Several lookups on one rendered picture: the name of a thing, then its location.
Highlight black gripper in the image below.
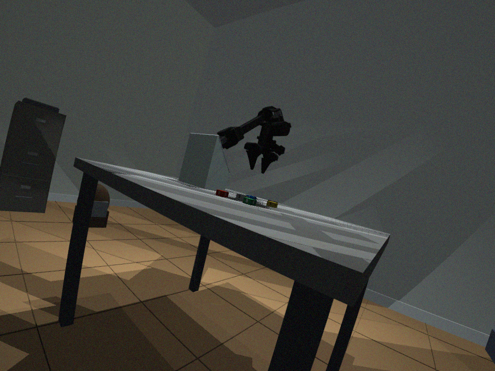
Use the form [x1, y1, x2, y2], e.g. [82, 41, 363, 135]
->
[244, 134, 278, 173]

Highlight green block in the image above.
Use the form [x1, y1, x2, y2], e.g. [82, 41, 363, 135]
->
[243, 197, 257, 205]

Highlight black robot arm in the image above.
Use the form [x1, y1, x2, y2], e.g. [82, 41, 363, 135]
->
[217, 106, 291, 156]

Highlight red block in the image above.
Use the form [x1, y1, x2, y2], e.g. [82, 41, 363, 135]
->
[216, 190, 229, 198]

